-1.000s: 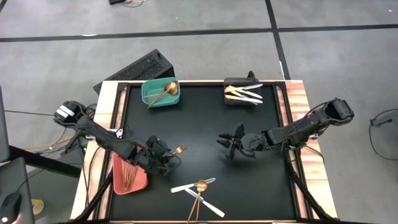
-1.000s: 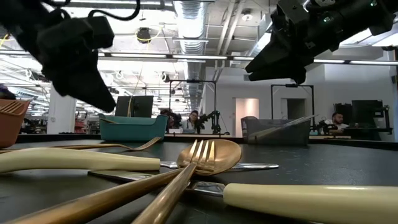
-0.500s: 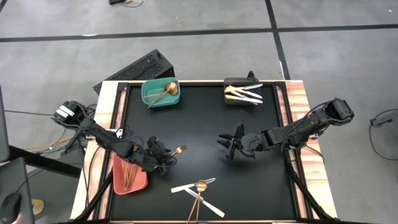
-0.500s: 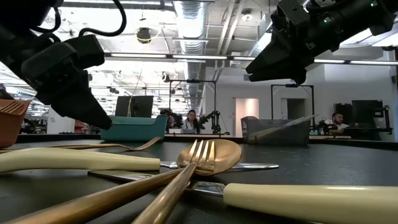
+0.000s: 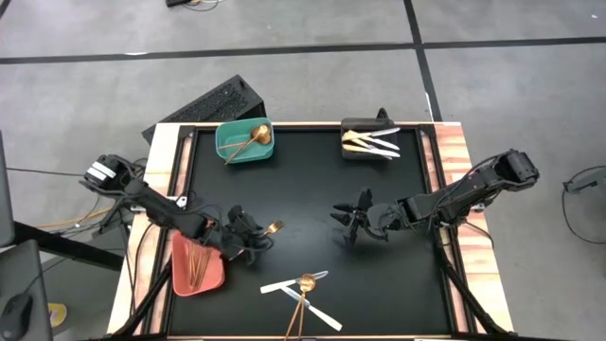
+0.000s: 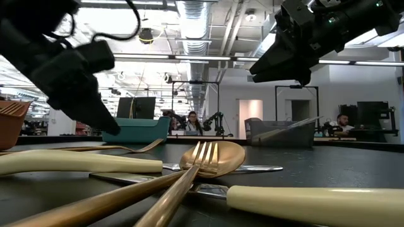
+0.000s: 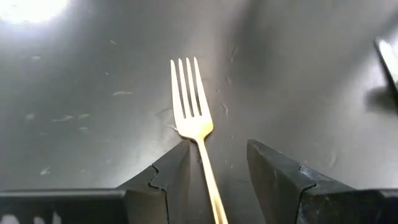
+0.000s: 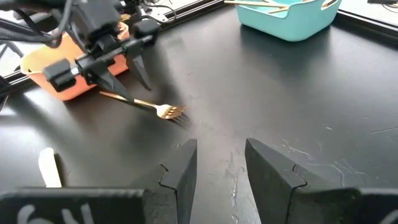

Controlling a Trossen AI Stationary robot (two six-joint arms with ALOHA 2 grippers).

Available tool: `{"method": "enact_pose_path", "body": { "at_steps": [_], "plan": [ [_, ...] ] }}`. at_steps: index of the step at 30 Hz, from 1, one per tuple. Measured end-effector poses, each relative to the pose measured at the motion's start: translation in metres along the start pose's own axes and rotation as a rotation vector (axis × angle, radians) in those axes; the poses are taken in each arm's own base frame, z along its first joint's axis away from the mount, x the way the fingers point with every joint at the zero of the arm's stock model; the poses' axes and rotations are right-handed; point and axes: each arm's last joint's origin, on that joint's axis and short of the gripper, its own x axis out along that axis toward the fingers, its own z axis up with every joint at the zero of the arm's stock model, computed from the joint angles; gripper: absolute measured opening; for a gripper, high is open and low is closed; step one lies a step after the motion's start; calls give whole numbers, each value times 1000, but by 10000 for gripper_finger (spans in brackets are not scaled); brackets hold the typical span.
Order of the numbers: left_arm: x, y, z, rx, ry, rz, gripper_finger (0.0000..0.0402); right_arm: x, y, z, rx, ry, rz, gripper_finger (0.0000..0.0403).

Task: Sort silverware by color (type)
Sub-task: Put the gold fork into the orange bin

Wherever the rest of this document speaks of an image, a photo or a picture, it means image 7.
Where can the gold fork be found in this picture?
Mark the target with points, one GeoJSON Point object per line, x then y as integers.
{"type": "Point", "coordinates": [194, 124]}

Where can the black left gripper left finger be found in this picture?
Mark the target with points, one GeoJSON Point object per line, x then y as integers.
{"type": "Point", "coordinates": [171, 193]}

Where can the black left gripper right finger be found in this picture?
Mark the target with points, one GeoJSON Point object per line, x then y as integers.
{"type": "Point", "coordinates": [295, 196]}

